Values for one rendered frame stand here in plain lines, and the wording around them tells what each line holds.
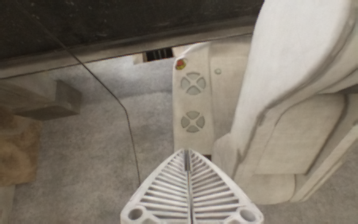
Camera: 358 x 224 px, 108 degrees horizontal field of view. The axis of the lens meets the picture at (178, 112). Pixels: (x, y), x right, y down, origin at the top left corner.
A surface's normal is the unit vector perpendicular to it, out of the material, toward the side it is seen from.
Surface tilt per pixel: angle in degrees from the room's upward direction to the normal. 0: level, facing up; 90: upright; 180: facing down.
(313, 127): 45
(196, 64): 0
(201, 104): 39
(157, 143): 0
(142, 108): 0
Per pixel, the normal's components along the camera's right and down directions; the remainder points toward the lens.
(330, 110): -0.03, 0.25
